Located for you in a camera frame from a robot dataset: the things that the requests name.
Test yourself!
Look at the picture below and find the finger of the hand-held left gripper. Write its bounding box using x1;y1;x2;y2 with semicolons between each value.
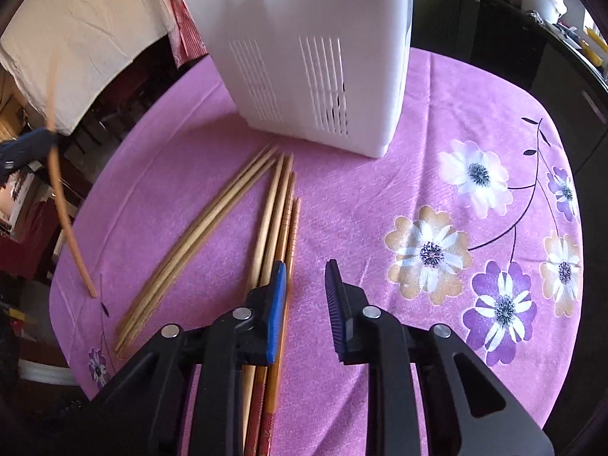
0;127;62;174

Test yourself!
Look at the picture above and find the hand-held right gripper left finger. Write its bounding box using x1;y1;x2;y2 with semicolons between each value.
83;261;288;456

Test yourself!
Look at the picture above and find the dark wooden chair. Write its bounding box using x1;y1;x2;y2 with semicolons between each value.
62;33;181;172

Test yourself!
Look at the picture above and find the white hanging cloth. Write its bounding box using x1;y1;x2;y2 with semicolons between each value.
0;0;177;136

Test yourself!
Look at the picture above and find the dark red furniture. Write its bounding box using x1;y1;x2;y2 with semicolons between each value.
0;190;72;281

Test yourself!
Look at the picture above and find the pink floral tablecloth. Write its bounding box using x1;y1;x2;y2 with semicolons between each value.
49;47;584;456

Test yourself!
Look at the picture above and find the white plastic utensil holder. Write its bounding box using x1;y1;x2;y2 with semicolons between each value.
173;0;414;158

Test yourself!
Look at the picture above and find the wooden chopstick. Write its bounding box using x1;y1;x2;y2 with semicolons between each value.
263;171;298;456
115;158;277;357
118;145;279;333
45;64;99;299
254;153;295;456
273;197;303;376
116;152;277;345
241;152;287;456

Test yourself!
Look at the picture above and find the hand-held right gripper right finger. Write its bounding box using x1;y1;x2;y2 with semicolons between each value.
324;259;556;456

